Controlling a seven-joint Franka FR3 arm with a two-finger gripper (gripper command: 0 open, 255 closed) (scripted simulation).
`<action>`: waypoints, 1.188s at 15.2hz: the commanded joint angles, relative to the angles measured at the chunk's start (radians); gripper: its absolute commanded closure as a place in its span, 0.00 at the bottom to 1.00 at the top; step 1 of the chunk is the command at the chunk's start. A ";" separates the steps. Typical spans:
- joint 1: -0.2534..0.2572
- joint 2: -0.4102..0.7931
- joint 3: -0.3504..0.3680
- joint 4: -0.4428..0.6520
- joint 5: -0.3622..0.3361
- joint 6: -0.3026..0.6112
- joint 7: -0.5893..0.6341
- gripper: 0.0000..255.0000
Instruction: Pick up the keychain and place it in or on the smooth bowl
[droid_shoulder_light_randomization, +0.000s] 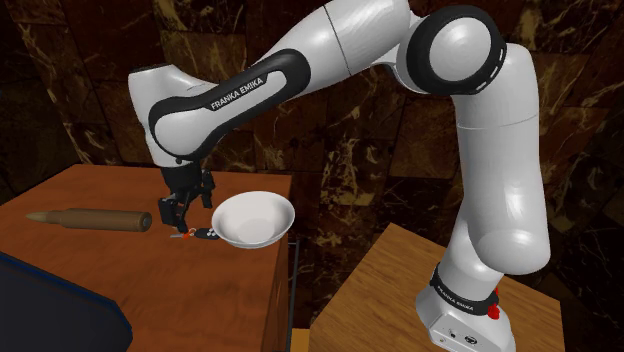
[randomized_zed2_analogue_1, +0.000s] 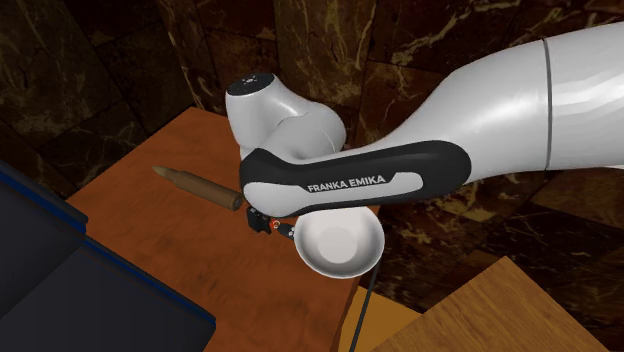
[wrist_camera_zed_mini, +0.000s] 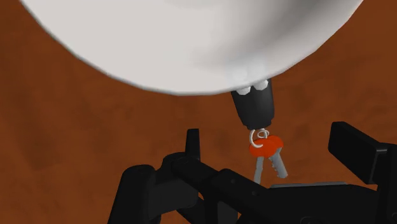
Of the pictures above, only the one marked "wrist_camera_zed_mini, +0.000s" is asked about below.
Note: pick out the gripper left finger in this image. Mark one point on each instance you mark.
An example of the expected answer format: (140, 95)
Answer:
(145, 192)

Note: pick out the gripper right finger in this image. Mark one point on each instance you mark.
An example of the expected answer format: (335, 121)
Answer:
(356, 152)

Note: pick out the orange keys with black fob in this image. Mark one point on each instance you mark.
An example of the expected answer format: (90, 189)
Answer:
(254, 107)

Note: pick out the large white bowl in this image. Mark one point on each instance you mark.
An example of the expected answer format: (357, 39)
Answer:
(186, 43)

